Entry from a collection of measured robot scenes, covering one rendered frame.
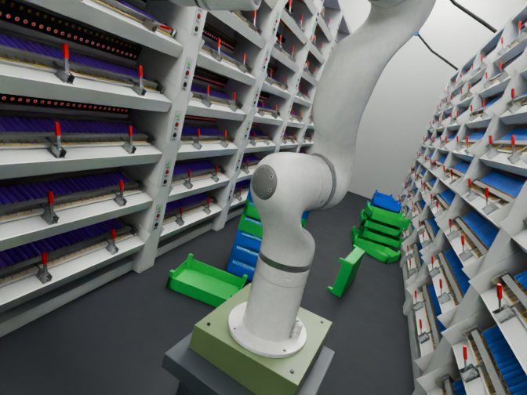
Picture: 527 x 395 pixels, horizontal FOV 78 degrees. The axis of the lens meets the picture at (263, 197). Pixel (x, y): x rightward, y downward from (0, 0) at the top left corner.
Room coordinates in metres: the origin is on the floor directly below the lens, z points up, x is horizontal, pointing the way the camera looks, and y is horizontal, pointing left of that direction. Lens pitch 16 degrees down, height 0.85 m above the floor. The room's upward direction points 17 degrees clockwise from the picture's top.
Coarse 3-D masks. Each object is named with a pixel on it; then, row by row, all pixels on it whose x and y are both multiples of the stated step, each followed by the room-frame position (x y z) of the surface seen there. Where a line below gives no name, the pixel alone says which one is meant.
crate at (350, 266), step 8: (360, 248) 1.81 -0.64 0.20; (352, 256) 1.65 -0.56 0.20; (360, 256) 1.69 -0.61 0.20; (344, 264) 1.56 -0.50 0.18; (352, 264) 1.55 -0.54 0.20; (344, 272) 1.56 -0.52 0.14; (352, 272) 1.61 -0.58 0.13; (336, 280) 1.57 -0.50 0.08; (344, 280) 1.55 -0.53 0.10; (352, 280) 1.75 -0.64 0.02; (328, 288) 1.58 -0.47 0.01; (336, 288) 1.56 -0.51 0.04; (344, 288) 1.57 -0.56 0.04
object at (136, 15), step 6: (102, 0) 0.95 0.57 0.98; (108, 0) 0.96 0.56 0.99; (114, 0) 1.00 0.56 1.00; (108, 6) 0.95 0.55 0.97; (114, 6) 0.99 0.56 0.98; (120, 6) 1.00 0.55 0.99; (126, 6) 1.03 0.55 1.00; (120, 12) 0.99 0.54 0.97; (126, 12) 1.03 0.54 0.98; (132, 12) 1.05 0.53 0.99; (138, 12) 1.09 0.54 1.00; (138, 18) 1.07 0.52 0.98; (150, 18) 1.13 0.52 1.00; (162, 24) 1.19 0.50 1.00; (162, 30) 1.19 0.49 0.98
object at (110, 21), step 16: (32, 0) 0.74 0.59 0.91; (48, 0) 0.77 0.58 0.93; (64, 0) 0.80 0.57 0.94; (80, 0) 0.84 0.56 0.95; (80, 16) 0.85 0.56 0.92; (96, 16) 0.89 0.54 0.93; (112, 16) 0.93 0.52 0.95; (160, 16) 1.27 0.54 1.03; (112, 32) 0.95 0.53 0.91; (128, 32) 1.00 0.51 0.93; (144, 32) 1.05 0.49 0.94; (176, 32) 1.25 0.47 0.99; (160, 48) 1.14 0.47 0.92; (176, 48) 1.21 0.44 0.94
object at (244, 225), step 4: (244, 216) 1.47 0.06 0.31; (240, 220) 1.47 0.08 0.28; (244, 220) 1.47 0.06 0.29; (240, 224) 1.47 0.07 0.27; (244, 224) 1.47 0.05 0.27; (248, 224) 1.47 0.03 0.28; (252, 224) 1.46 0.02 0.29; (256, 224) 1.46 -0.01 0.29; (240, 228) 1.47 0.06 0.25; (244, 228) 1.47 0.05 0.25; (248, 228) 1.46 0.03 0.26; (252, 228) 1.46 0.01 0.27; (256, 228) 1.46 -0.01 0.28; (260, 228) 1.45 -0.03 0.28; (248, 232) 1.46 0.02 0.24; (252, 232) 1.46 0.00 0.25; (256, 232) 1.46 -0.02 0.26; (260, 232) 1.45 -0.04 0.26; (260, 236) 1.45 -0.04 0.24
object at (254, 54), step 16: (256, 16) 1.94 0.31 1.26; (272, 16) 1.91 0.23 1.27; (240, 48) 1.95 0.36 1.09; (256, 48) 1.92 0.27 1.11; (256, 64) 1.92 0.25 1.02; (256, 80) 1.91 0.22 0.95; (240, 96) 1.93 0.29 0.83; (240, 128) 1.92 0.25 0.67; (224, 160) 1.93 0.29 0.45; (224, 192) 1.91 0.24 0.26; (224, 208) 1.93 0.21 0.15
